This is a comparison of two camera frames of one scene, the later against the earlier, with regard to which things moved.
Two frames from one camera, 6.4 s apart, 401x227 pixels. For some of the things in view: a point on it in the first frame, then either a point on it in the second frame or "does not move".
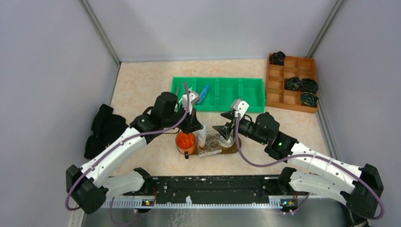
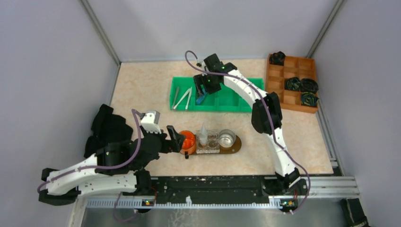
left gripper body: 191,118 to 169,141
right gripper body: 232,121 to 200,85
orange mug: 185,143 does not move
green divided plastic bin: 222,91 does not move
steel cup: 228,143 does not move
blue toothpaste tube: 203,93 does not move
